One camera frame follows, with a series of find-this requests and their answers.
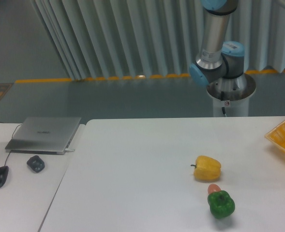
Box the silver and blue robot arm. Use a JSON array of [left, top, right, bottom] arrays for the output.
[[189, 0, 285, 86]]

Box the yellow bell pepper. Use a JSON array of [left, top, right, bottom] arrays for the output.
[[191, 156, 222, 181]]

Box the grey pleated curtain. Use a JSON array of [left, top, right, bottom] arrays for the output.
[[33, 0, 285, 80]]

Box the pink sausage toy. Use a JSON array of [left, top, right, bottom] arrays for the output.
[[208, 184, 221, 195]]

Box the silver closed laptop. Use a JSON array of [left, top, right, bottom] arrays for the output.
[[5, 117, 81, 155]]

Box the dark grey small case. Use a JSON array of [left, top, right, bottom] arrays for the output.
[[27, 155, 45, 173]]

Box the green bell pepper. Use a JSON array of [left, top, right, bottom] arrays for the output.
[[207, 190, 235, 219]]

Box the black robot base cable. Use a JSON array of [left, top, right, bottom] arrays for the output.
[[220, 91, 228, 117]]

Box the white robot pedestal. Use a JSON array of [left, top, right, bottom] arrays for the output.
[[207, 73, 256, 117]]

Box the black mouse cable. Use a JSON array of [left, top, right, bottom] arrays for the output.
[[0, 122, 23, 167]]

